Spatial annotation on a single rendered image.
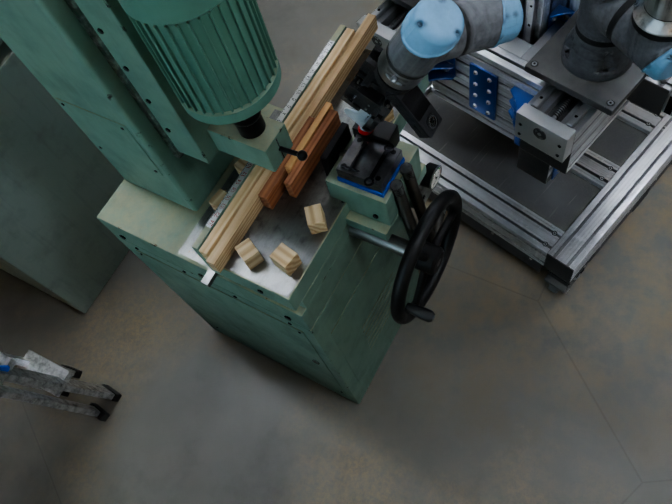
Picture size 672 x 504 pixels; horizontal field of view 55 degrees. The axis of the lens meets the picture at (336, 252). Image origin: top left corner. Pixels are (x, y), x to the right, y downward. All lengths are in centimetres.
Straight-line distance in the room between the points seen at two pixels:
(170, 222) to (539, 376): 119
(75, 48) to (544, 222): 139
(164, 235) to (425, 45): 81
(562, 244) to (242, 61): 126
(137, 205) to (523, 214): 113
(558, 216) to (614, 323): 38
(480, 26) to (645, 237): 144
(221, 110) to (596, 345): 145
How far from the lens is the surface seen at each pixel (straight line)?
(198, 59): 97
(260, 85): 104
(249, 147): 120
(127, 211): 157
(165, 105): 117
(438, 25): 92
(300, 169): 129
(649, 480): 207
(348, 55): 146
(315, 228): 124
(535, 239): 199
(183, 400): 223
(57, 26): 109
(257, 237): 129
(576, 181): 212
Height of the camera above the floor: 199
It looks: 62 degrees down
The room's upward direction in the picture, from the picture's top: 22 degrees counter-clockwise
